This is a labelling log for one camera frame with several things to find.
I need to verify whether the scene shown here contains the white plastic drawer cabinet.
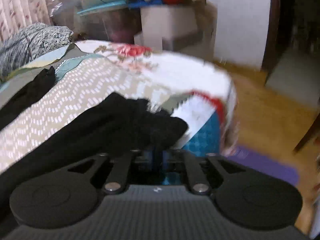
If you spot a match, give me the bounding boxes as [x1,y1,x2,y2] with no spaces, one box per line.
[134,2,217,61]

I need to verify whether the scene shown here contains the patterned bedsheet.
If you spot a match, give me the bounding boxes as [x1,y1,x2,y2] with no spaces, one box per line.
[1,40,238,171]

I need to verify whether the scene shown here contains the black white patterned cloth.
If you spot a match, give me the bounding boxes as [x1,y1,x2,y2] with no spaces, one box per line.
[1,23,73,79]

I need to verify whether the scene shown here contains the dark wooden door frame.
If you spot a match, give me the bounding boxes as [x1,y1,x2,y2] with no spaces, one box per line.
[261,0,280,74]

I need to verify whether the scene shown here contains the black pants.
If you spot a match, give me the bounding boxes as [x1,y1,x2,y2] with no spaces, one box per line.
[0,65,189,205]

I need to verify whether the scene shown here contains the clear plastic storage bins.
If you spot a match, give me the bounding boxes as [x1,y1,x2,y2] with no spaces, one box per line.
[48,0,141,44]

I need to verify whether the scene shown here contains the purple floor mat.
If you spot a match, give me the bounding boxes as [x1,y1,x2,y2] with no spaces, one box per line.
[227,146,299,186]

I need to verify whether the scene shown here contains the leaf print curtain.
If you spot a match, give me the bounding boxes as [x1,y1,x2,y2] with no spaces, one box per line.
[0,0,51,42]

